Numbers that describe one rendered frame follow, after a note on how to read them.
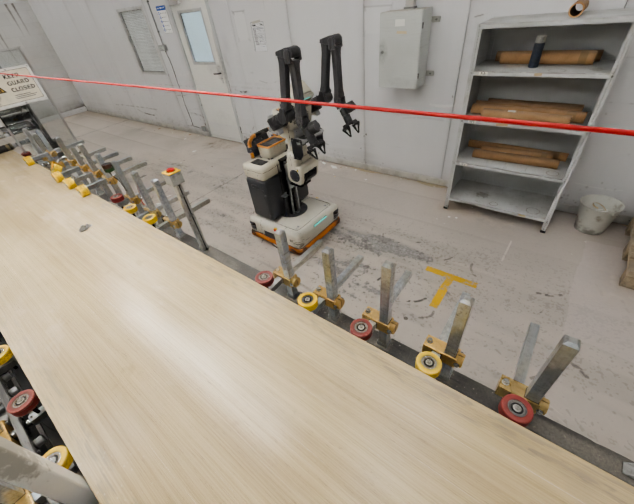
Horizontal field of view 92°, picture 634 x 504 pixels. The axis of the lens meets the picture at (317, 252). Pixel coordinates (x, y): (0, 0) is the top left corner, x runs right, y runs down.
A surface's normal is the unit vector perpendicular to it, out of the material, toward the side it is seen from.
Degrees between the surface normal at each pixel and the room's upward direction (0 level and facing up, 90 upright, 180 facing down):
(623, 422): 0
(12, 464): 90
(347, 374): 0
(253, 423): 0
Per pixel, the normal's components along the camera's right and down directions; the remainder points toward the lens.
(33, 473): 0.79, 0.32
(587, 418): -0.11, -0.76
